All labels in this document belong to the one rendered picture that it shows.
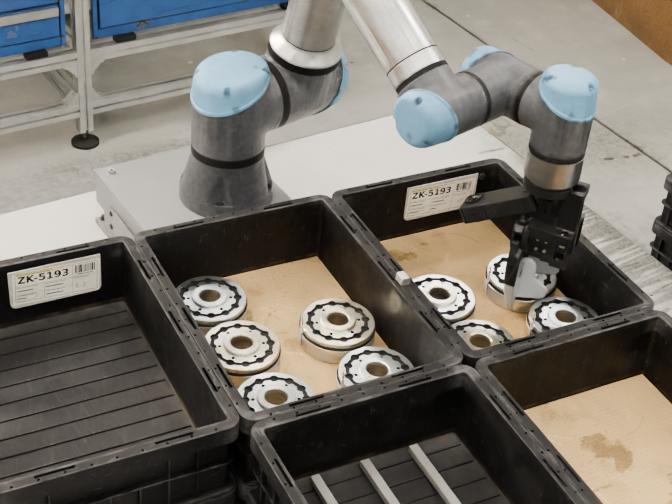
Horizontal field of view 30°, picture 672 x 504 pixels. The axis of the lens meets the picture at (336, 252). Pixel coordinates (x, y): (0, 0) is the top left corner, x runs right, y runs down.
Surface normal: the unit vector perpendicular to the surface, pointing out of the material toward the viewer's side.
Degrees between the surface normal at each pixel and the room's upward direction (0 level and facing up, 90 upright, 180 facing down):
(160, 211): 0
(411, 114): 90
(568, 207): 90
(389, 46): 70
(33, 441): 0
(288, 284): 0
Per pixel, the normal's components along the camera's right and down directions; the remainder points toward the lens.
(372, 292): -0.89, 0.21
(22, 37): 0.53, 0.53
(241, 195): 0.37, 0.30
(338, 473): 0.07, -0.81
